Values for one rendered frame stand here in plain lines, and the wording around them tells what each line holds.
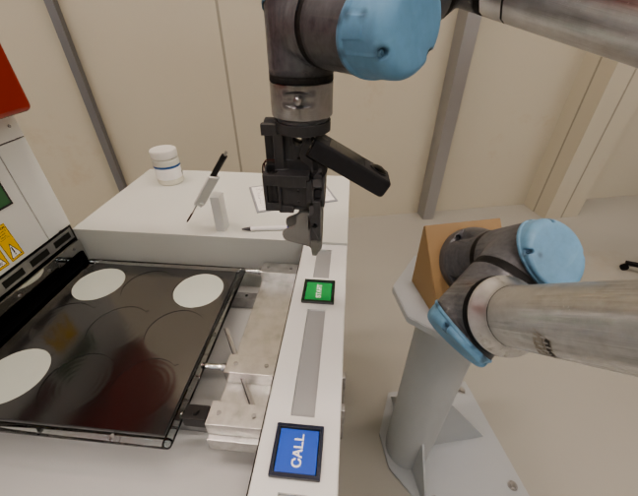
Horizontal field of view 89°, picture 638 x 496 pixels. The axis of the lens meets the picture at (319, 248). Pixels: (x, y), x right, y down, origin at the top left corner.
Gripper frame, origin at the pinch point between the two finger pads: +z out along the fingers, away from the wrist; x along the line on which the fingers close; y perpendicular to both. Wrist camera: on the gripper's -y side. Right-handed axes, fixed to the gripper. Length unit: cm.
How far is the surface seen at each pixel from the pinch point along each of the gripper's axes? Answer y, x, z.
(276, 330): 7.9, 2.6, 17.6
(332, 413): -3.1, 21.7, 9.6
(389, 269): -38, -124, 106
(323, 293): -0.9, 1.0, 9.2
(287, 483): 1.4, 29.4, 9.6
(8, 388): 46, 18, 16
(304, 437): 0.0, 24.9, 9.2
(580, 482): -93, -9, 106
